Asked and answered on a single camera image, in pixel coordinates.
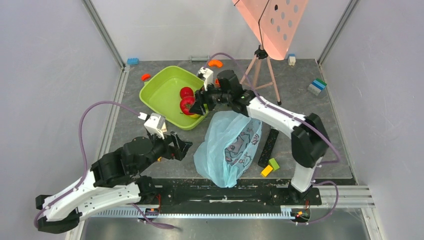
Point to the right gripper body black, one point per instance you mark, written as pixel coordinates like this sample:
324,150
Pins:
204,99

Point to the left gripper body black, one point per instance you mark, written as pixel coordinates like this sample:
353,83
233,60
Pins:
161,146

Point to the red fake fruit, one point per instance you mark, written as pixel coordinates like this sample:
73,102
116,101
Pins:
185,105
186,92

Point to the lime green plastic tray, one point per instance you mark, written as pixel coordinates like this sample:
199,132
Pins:
162,95

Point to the light blue printed plastic bag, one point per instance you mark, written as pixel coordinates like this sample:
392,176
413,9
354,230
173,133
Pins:
228,149

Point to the yellow fake fruit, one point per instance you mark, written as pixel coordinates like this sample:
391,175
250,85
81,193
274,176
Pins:
195,116

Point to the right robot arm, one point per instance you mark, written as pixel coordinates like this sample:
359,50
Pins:
308,136

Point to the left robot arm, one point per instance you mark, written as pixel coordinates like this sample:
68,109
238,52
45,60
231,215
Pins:
115,179

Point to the white toy brick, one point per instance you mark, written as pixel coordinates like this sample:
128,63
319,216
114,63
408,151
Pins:
164,128

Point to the orange arch toy block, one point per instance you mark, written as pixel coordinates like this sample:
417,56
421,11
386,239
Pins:
215,63

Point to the red semicircle toy block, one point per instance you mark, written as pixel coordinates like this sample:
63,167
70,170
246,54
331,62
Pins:
145,77

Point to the pink tripod stand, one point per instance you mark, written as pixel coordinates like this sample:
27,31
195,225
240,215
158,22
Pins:
261,56

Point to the black toy microphone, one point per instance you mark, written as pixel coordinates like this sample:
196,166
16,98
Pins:
268,148

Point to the blue toy brick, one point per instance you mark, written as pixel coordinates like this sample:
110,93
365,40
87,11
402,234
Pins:
132,61

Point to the white blue small brick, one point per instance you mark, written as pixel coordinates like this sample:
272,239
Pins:
291,59

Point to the green toy block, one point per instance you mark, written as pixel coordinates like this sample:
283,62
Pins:
273,163

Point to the yellow toy block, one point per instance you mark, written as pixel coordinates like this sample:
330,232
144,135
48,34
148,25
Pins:
266,171

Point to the pink perforated board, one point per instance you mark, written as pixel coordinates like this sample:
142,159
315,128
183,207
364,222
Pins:
273,22

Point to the grey blue green brick stack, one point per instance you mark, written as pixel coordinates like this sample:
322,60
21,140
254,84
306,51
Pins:
317,87

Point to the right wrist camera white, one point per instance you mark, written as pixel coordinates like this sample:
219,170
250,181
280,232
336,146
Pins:
207,75

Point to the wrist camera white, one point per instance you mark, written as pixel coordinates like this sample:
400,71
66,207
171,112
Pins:
153,123
207,75

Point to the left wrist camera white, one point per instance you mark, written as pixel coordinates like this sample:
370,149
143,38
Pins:
153,123

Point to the grey metal handle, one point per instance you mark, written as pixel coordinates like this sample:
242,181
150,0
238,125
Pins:
204,58

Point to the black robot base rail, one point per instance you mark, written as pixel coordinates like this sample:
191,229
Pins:
248,196

